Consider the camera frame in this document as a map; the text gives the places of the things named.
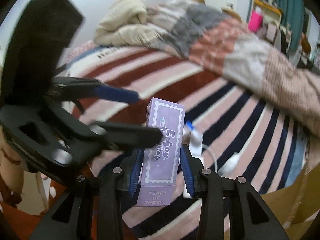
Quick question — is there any purple card box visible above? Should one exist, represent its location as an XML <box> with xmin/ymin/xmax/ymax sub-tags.
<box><xmin>136</xmin><ymin>98</ymin><xmax>185</xmax><ymax>207</ymax></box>

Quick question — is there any white power bank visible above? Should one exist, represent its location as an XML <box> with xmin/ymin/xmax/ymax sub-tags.
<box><xmin>217</xmin><ymin>152</ymin><xmax>241</xmax><ymax>177</ymax></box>

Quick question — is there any blue white tube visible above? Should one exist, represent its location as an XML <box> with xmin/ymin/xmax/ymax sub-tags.
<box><xmin>183</xmin><ymin>121</ymin><xmax>203</xmax><ymax>157</ymax></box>

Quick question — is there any white charging cable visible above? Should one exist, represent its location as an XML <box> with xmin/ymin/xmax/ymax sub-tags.
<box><xmin>201</xmin><ymin>143</ymin><xmax>218</xmax><ymax>170</ymax></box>

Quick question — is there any person's left hand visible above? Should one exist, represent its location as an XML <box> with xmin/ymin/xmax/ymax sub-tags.
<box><xmin>1</xmin><ymin>127</ymin><xmax>24</xmax><ymax>207</ymax></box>

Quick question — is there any brown cardboard box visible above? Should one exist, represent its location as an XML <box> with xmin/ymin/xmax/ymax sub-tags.
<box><xmin>262</xmin><ymin>165</ymin><xmax>319</xmax><ymax>239</ymax></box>

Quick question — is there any cream fleece blanket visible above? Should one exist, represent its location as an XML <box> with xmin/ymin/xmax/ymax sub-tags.
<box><xmin>93</xmin><ymin>0</ymin><xmax>181</xmax><ymax>47</ymax></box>

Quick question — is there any striped plush blanket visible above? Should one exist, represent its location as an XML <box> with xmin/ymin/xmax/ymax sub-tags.
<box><xmin>66</xmin><ymin>42</ymin><xmax>309</xmax><ymax>193</ymax></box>

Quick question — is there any patchwork pink grey duvet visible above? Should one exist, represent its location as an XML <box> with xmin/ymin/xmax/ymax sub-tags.
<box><xmin>147</xmin><ymin>0</ymin><xmax>319</xmax><ymax>135</ymax></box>

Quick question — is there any magenta gift bag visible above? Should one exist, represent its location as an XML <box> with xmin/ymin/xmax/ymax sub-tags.
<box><xmin>248</xmin><ymin>10</ymin><xmax>263</xmax><ymax>33</ymax></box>

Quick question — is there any yellow shelf unit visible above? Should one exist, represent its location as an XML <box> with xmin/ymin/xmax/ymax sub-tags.
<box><xmin>249</xmin><ymin>0</ymin><xmax>282</xmax><ymax>44</ymax></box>

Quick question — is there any teal curtain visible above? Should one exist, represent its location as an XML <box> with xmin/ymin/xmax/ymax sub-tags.
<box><xmin>247</xmin><ymin>0</ymin><xmax>307</xmax><ymax>53</ymax></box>

